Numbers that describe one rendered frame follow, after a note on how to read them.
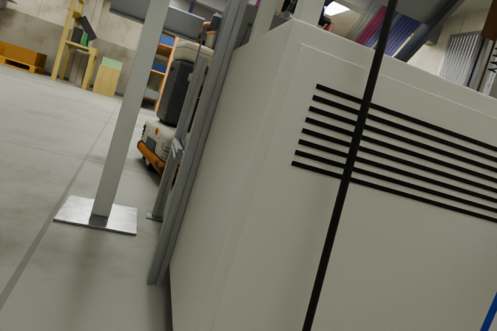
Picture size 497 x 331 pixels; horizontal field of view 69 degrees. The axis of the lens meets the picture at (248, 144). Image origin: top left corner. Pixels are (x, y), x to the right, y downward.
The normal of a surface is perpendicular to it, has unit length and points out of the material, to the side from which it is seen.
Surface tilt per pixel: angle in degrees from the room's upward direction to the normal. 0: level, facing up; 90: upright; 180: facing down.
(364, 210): 90
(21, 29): 90
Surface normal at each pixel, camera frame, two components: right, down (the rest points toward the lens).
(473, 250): 0.23, 0.15
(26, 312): 0.29, -0.95
